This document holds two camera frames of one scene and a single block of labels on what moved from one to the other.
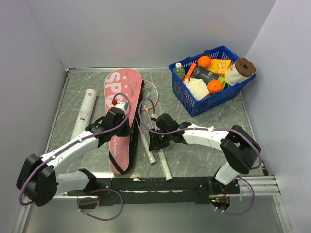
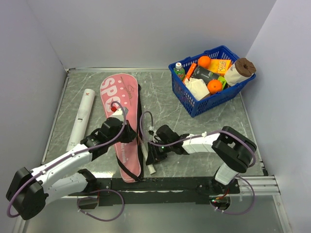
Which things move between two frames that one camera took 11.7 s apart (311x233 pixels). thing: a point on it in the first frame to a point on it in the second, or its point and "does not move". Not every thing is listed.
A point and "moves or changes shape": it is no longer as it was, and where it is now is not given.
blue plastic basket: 194,106 does not move
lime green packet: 223,81 does not move
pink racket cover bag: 124,151 moves or changes shape
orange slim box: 189,72 does not move
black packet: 200,73 does not move
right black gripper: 154,143 to 153,155
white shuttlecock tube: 85,112 does not move
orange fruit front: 214,86 does not move
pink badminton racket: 150,91 to 145,147
